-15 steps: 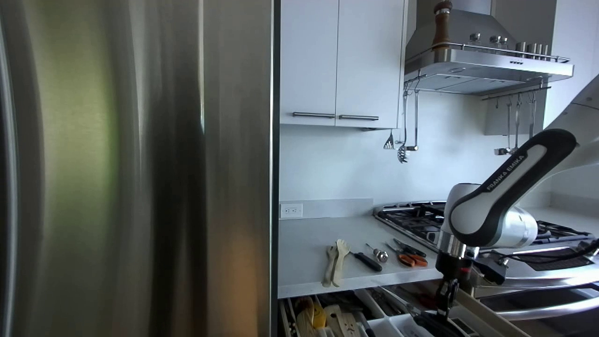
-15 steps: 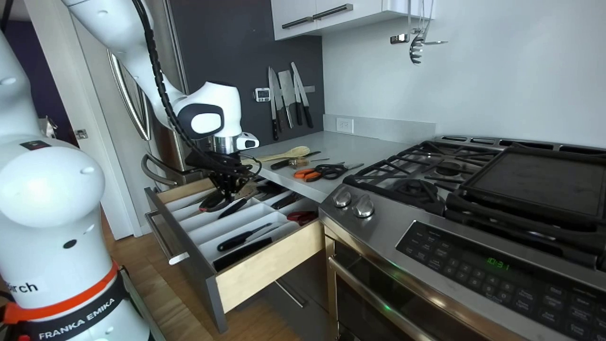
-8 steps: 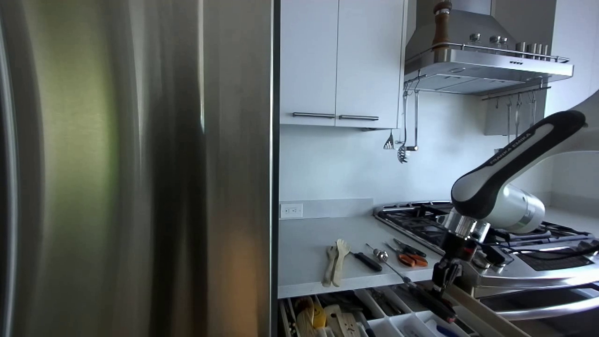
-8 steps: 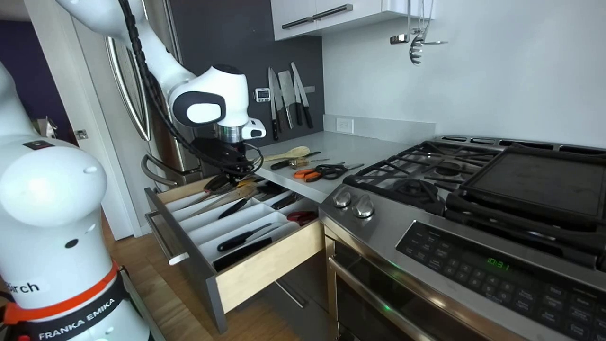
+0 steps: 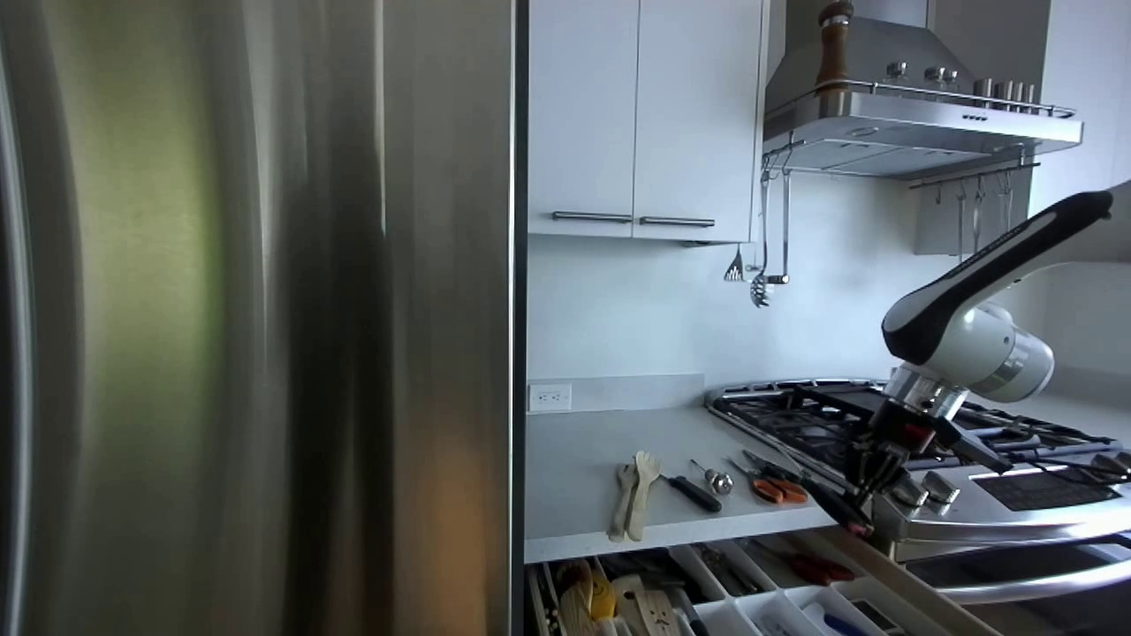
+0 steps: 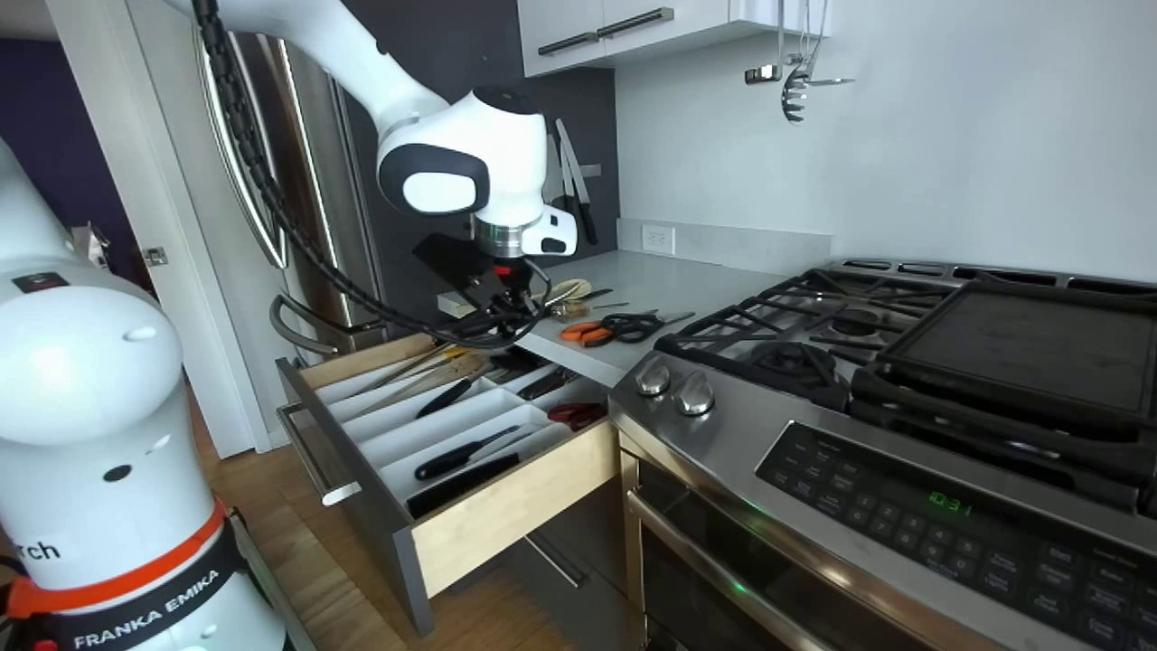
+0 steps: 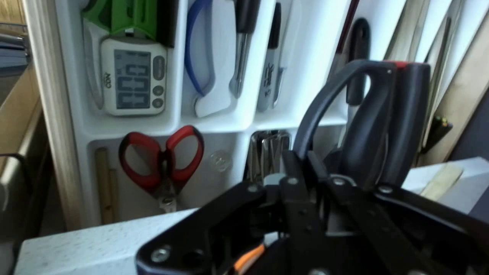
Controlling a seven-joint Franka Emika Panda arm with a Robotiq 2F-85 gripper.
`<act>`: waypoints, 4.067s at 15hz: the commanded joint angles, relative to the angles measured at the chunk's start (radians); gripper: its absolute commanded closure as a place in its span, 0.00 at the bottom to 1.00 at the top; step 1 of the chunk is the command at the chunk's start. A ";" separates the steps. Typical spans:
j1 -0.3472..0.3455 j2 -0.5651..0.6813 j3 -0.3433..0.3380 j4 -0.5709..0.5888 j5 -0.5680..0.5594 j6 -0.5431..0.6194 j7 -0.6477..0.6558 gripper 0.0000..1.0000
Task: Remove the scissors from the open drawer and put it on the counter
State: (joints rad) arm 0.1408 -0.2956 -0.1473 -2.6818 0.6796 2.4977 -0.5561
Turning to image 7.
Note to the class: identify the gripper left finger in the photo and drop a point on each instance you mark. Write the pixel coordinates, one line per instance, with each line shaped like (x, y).
(214, 217)

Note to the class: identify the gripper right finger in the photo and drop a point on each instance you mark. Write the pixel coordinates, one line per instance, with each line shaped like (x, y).
(420, 214)

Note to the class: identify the white drawer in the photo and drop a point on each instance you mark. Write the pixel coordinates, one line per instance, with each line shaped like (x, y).
(72, 114)

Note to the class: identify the white organizer tray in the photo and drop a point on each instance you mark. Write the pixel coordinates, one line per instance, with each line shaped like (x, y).
(214, 164)

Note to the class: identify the shiny metal clip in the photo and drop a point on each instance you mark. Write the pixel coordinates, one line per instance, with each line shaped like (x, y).
(267, 152)

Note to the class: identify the wooden sticks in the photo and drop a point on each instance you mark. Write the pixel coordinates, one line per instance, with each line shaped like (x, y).
(104, 183)

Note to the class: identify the grey marker with black cap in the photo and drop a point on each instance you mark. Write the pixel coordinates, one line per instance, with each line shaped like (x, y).
(268, 72)

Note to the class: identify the white scraper with blue rim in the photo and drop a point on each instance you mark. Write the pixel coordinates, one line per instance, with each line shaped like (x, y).
(221, 57)

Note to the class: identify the white digital timer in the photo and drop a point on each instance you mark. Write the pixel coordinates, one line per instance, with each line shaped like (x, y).
(133, 78)

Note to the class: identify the green plastic tool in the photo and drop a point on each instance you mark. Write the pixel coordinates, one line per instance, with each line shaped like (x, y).
(126, 17)

